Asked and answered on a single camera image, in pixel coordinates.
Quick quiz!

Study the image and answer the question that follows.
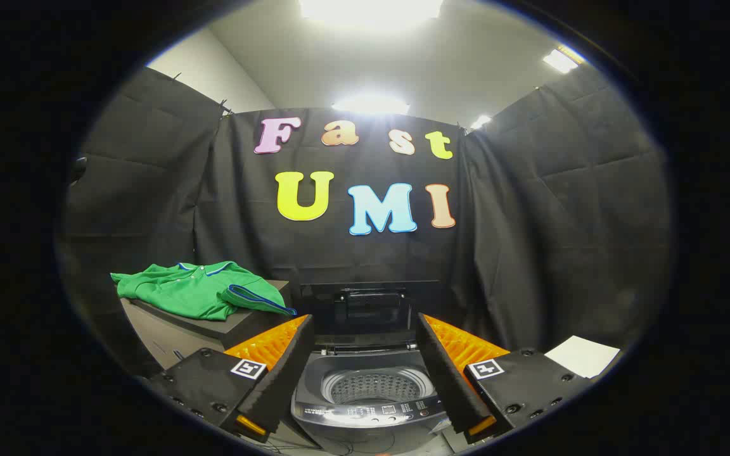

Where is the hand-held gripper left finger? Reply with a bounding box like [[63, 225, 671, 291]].
[[148, 314, 315, 444]]

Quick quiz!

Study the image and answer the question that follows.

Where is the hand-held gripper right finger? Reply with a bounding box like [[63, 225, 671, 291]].
[[417, 312, 595, 445]]

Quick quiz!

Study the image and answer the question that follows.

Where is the grey washing machine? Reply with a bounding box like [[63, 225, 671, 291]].
[[290, 345, 453, 454]]

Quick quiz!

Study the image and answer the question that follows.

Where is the green polo shirt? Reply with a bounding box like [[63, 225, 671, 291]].
[[110, 260, 298, 322]]

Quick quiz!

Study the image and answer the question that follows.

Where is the black backdrop cloth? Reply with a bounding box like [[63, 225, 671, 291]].
[[58, 65, 673, 381]]

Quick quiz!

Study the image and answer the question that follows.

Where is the white paper sheet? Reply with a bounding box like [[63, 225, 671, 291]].
[[543, 335, 621, 379]]

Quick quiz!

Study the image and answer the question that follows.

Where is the ceiling light panel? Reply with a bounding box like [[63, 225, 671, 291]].
[[331, 94, 411, 116]]

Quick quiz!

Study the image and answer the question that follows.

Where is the rectangular ceiling light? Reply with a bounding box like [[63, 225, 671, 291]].
[[542, 46, 586, 75]]

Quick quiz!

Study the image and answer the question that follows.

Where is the large bright ceiling light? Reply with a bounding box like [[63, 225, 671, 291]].
[[298, 0, 445, 29]]

